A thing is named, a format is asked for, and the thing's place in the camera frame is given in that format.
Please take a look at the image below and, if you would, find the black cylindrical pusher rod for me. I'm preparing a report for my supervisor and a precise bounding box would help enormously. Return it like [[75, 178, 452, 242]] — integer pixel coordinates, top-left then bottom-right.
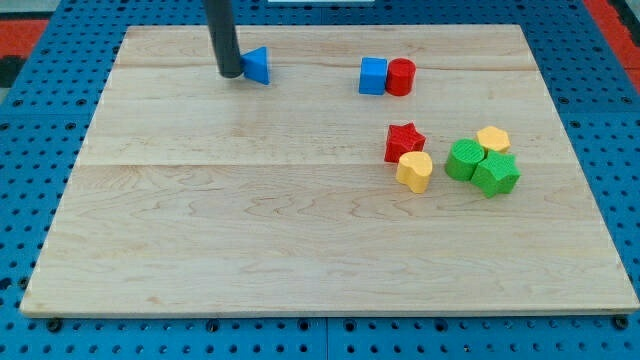
[[203, 0, 243, 78]]

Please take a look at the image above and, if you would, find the blue triangle block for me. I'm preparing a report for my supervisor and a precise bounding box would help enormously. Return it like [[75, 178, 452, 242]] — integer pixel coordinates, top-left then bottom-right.
[[241, 46, 270, 85]]

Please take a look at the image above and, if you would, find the blue cube block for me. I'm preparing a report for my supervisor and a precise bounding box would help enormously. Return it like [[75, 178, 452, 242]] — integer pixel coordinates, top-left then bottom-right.
[[358, 57, 388, 96]]

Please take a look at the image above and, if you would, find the red cylinder block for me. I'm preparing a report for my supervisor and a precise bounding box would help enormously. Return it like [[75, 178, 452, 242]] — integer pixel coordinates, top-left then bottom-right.
[[385, 58, 416, 96]]

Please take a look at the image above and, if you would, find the red star block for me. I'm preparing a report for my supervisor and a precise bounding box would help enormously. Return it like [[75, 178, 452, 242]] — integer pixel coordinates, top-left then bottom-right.
[[384, 122, 427, 163]]

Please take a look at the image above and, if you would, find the light wooden board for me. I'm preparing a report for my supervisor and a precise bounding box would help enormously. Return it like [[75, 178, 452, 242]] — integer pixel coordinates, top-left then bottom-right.
[[20, 25, 639, 318]]

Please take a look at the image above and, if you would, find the yellow heart block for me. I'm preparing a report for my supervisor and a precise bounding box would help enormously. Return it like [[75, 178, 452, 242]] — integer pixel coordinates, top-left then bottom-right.
[[396, 151, 433, 194]]

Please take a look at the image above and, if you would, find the green cylinder block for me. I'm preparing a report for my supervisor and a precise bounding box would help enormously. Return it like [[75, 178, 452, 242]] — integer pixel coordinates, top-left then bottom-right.
[[445, 138, 484, 181]]

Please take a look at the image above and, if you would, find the yellow hexagon block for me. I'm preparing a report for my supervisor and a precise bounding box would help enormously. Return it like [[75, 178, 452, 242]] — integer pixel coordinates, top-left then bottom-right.
[[476, 126, 511, 153]]

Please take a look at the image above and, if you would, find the green star block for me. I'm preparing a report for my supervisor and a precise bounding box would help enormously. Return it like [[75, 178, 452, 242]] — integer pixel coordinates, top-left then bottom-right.
[[471, 150, 521, 198]]

